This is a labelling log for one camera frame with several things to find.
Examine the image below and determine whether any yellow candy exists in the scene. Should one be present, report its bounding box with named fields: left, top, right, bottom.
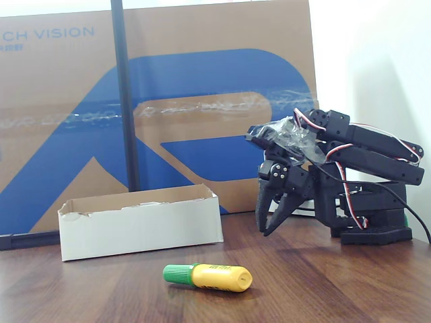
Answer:
left=162, top=263, right=253, bottom=293

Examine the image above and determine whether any black metal rail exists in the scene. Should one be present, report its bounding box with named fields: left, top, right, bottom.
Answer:
left=0, top=230, right=61, bottom=252

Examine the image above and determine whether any brown carton with blue print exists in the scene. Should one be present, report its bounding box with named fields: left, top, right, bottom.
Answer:
left=0, top=0, right=321, bottom=236

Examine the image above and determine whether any red white servo wire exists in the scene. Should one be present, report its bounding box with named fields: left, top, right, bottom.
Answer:
left=323, top=141, right=370, bottom=230
left=292, top=107, right=424, bottom=166

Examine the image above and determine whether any black camera wrapped in plastic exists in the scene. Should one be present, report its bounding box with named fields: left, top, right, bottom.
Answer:
left=244, top=116, right=329, bottom=168

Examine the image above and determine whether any black metal pole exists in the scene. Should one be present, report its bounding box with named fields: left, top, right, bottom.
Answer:
left=110, top=0, right=141, bottom=193

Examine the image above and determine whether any black camera cable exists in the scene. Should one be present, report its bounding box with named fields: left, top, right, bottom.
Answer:
left=312, top=161, right=431, bottom=244

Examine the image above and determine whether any white cardboard box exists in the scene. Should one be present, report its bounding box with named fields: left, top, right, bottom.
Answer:
left=57, top=183, right=224, bottom=262

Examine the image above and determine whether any white power strip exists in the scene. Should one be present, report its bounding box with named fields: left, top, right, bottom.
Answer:
left=292, top=198, right=317, bottom=218

